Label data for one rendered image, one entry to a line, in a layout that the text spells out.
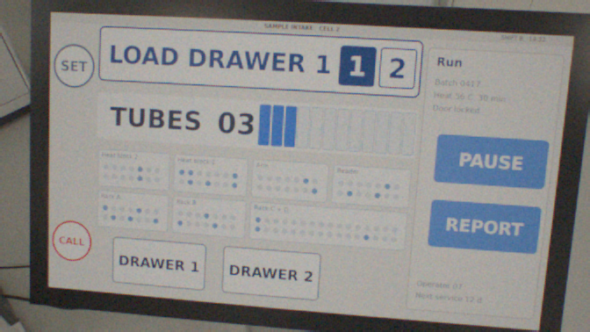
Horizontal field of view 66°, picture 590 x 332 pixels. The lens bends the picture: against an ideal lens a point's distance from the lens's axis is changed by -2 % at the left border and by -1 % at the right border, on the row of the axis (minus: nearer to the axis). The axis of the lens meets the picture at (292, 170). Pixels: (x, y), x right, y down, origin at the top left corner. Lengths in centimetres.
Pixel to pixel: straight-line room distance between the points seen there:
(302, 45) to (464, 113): 16
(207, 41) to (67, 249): 25
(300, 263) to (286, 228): 4
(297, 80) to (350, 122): 6
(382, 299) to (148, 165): 26
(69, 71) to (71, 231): 16
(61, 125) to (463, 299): 42
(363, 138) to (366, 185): 4
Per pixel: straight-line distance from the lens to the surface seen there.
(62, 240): 51
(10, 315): 147
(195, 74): 44
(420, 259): 45
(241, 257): 44
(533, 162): 46
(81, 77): 48
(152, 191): 46
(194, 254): 45
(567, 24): 48
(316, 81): 42
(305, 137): 42
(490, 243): 46
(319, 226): 43
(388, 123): 42
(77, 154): 48
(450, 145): 43
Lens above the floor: 138
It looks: 46 degrees down
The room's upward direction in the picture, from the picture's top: straight up
